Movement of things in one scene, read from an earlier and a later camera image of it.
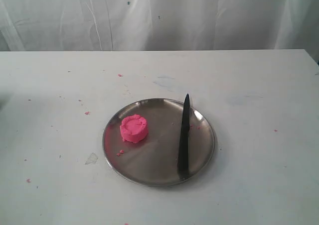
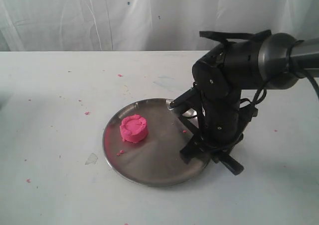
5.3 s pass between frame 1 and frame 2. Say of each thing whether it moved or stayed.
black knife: moved
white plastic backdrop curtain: stayed
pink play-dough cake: stayed
